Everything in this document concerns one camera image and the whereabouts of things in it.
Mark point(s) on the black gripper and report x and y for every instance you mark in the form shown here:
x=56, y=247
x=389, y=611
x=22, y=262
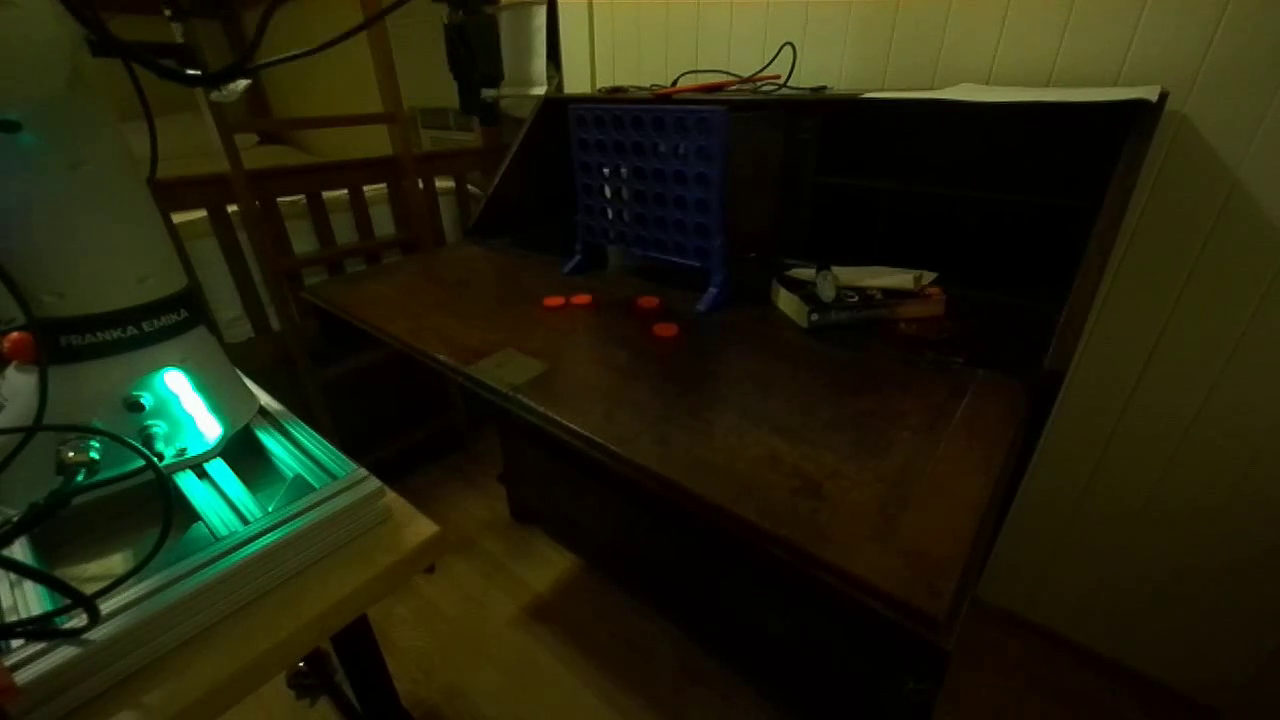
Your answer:
x=474, y=63

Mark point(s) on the orange game disc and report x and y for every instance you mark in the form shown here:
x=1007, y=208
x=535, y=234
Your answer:
x=664, y=331
x=555, y=301
x=583, y=301
x=648, y=301

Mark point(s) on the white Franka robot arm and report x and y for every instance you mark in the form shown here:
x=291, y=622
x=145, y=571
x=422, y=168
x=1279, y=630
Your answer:
x=82, y=201

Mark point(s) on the blue connect four rack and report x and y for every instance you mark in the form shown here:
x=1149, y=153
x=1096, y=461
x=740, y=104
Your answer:
x=653, y=184

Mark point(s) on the wooden slatted chair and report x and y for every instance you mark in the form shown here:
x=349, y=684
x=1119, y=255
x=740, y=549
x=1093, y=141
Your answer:
x=403, y=175

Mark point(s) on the small grey square patch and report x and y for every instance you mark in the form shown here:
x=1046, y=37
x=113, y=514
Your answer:
x=505, y=366

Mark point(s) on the dark wooden writing desk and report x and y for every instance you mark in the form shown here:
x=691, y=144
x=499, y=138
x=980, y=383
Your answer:
x=744, y=424

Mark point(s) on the white red box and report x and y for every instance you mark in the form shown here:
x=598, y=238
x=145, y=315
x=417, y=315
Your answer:
x=867, y=315

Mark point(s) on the light wooden robot table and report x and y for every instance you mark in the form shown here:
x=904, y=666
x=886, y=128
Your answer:
x=345, y=583

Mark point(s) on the small red knob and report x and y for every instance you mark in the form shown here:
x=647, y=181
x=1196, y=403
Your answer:
x=17, y=344

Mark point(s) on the large white paper sheet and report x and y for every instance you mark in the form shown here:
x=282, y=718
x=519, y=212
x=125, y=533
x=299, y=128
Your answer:
x=1012, y=95

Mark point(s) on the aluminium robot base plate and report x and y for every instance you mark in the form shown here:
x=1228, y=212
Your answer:
x=267, y=533

